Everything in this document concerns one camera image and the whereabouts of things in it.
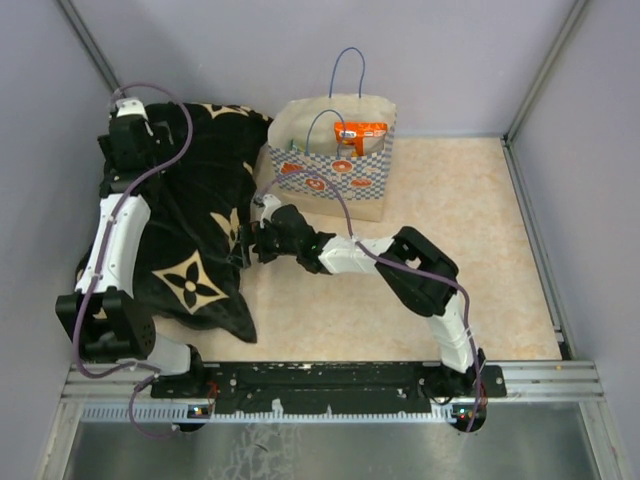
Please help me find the orange Fox's candy packet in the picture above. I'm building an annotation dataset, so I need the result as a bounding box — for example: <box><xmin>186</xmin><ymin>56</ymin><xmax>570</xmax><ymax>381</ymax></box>
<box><xmin>334</xmin><ymin>122</ymin><xmax>388</xmax><ymax>157</ymax></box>

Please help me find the blue checkered paper bag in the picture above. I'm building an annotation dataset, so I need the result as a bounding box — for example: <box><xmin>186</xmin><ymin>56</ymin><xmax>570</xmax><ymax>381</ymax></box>
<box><xmin>267</xmin><ymin>47</ymin><xmax>398</xmax><ymax>224</ymax></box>

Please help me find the green snack packet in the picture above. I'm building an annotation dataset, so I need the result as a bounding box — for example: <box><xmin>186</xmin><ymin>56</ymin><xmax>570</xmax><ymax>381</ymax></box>
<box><xmin>289</xmin><ymin>139</ymin><xmax>306</xmax><ymax>153</ymax></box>

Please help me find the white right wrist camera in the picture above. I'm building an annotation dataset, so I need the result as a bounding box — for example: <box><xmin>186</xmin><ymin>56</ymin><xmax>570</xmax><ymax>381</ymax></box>
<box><xmin>252</xmin><ymin>194</ymin><xmax>282</xmax><ymax>223</ymax></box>

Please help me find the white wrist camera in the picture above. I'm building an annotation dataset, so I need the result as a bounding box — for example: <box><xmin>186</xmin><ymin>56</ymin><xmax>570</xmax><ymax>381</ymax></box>
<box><xmin>252</xmin><ymin>194</ymin><xmax>282</xmax><ymax>223</ymax></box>
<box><xmin>111</xmin><ymin>97</ymin><xmax>148</xmax><ymax>120</ymax></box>

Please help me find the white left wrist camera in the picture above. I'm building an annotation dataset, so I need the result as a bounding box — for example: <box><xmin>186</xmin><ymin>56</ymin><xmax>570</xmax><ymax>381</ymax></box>
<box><xmin>111</xmin><ymin>97</ymin><xmax>148</xmax><ymax>120</ymax></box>

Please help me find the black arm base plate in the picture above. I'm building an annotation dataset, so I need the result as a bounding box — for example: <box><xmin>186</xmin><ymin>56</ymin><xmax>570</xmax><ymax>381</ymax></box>
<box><xmin>151</xmin><ymin>361</ymin><xmax>506</xmax><ymax>415</ymax></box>

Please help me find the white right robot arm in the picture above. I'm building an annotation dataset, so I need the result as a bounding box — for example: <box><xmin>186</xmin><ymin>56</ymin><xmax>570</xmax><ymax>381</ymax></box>
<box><xmin>232</xmin><ymin>205</ymin><xmax>484</xmax><ymax>401</ymax></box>

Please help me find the white slotted cable duct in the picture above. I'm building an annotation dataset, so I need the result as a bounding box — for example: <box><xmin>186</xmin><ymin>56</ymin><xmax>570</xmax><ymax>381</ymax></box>
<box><xmin>80</xmin><ymin>400</ymin><xmax>457</xmax><ymax>425</ymax></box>

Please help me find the aluminium corner post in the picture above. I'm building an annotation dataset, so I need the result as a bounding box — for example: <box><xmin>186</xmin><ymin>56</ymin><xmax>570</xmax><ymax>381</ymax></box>
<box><xmin>54</xmin><ymin>0</ymin><xmax>123</xmax><ymax>118</ymax></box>
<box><xmin>502</xmin><ymin>0</ymin><xmax>591</xmax><ymax>146</ymax></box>

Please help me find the left aluminium corner post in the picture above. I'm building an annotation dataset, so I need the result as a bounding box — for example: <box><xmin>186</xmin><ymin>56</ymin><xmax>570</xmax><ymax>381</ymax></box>
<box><xmin>54</xmin><ymin>0</ymin><xmax>123</xmax><ymax>118</ymax></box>

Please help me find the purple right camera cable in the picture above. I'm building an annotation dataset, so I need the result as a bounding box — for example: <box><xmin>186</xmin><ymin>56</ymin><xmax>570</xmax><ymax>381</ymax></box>
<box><xmin>255</xmin><ymin>169</ymin><xmax>487</xmax><ymax>434</ymax></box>

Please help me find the right aluminium corner post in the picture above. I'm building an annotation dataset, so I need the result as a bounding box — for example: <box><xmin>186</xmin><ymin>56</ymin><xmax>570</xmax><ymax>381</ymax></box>
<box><xmin>502</xmin><ymin>0</ymin><xmax>591</xmax><ymax>146</ymax></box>

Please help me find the aluminium frame rail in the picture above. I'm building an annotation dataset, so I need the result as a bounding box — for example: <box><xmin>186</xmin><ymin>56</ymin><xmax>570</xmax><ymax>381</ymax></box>
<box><xmin>62</xmin><ymin>361</ymin><xmax>604</xmax><ymax>402</ymax></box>

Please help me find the black floral plush blanket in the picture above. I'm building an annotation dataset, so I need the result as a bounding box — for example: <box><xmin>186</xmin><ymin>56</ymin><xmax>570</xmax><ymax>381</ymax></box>
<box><xmin>133</xmin><ymin>103</ymin><xmax>271</xmax><ymax>343</ymax></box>

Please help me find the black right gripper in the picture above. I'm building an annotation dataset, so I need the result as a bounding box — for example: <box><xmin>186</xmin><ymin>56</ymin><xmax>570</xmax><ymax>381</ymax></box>
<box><xmin>227</xmin><ymin>220</ymin><xmax>301</xmax><ymax>270</ymax></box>

